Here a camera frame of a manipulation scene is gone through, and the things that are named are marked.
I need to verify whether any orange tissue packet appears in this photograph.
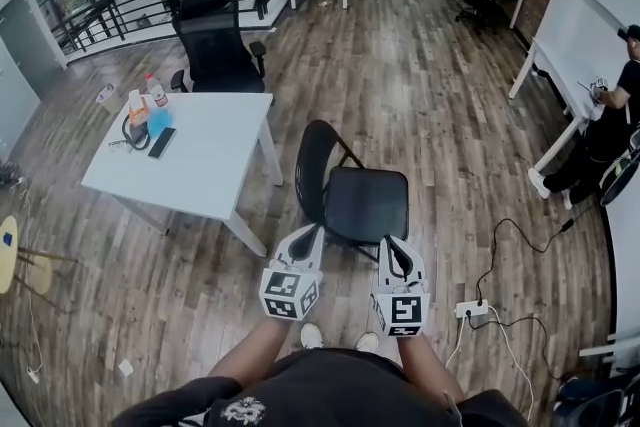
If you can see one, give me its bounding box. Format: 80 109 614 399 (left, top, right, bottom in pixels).
126 89 152 126

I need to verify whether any white power strip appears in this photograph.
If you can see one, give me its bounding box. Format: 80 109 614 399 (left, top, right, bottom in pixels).
453 299 491 319

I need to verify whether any grey door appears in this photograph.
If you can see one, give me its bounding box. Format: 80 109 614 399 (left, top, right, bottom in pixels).
0 0 67 72

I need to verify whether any large white desk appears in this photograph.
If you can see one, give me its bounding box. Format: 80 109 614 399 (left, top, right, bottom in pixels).
507 0 640 172

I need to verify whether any thin white cable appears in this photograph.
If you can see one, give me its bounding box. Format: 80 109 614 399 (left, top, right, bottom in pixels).
13 183 47 385

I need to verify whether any person's left forearm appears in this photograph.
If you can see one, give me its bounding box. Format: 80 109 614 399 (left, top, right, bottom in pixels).
206 316 297 382

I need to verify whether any black folding chair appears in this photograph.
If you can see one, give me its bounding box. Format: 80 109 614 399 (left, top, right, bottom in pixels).
293 119 411 265

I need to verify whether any white power cable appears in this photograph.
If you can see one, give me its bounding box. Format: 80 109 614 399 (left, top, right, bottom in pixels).
444 304 535 422

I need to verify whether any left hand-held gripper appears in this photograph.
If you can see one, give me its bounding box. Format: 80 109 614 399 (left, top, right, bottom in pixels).
258 223 327 322

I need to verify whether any black power cable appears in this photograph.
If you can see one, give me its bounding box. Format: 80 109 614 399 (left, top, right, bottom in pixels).
462 216 577 382

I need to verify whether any black smartphone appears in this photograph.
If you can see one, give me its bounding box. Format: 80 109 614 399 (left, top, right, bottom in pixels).
146 126 179 161

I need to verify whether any person's black shirt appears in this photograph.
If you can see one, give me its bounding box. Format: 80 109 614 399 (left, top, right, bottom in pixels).
107 347 532 427

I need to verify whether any black white round frame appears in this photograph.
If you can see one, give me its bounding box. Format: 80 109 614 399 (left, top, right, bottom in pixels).
598 124 640 207

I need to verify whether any person's left white shoe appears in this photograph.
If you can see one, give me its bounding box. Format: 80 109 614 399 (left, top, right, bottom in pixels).
299 322 325 351

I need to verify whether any dark blue chair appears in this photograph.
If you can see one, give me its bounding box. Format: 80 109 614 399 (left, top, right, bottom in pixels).
552 373 640 427

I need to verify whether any person's right forearm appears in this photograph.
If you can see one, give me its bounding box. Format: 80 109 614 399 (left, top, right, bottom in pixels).
397 332 466 405

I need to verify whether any yellow round stool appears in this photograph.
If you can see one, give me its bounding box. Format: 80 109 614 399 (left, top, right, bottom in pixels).
0 214 81 314

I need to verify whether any person's right white shoe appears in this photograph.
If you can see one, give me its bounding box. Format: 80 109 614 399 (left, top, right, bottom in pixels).
354 331 381 356

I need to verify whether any white square table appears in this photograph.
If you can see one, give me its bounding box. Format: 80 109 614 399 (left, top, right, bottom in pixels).
79 90 286 259

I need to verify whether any clear water bottle red label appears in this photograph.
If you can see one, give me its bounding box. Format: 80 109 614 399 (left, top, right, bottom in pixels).
144 72 171 109

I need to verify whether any black mesh office chair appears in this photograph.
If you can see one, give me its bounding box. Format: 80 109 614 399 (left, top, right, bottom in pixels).
169 0 268 95

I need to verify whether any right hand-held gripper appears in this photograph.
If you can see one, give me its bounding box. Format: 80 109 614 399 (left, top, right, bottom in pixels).
369 236 432 339

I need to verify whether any person's white shoe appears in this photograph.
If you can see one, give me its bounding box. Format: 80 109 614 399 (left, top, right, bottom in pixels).
299 322 325 351
354 331 381 356

